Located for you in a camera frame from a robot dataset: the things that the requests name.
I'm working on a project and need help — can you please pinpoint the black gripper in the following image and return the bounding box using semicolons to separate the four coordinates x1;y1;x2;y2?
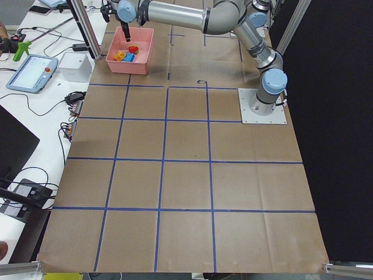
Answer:
100;0;131;42

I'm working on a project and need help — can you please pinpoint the red toy block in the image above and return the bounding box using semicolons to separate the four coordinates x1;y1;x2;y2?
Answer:
128;45;139;54

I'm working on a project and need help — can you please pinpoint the yellow toy block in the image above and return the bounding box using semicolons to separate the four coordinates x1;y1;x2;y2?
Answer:
114;51;126;61

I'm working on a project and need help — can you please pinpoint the blue toy block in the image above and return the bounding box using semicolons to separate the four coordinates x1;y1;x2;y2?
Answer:
123;52;135;62

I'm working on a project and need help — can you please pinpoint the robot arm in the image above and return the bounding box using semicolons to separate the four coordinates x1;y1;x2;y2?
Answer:
100;0;288;116

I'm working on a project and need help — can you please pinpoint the pink plastic box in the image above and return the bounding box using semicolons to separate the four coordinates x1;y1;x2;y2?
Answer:
106;27;154;75

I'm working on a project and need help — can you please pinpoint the black power adapter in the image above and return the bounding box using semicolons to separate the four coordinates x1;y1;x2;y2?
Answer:
72;43;87;51

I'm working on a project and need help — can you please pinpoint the white plastic container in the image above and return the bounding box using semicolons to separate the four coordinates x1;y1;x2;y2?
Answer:
58;52;92;83

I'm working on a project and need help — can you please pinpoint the black smartphone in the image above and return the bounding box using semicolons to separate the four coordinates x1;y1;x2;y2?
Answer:
28;5;51;15

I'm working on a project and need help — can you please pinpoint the metal reacher grabber tool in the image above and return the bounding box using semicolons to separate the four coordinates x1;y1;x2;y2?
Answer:
13;17;74;62

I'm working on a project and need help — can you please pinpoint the teach pendant tablet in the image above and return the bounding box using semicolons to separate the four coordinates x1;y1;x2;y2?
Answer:
6;54;59;94

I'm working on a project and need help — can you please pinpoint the aluminium frame post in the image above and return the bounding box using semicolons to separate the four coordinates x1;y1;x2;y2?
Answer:
66;0;102;60

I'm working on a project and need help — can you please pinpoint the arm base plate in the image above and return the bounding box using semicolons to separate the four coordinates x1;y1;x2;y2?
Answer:
238;88;287;125

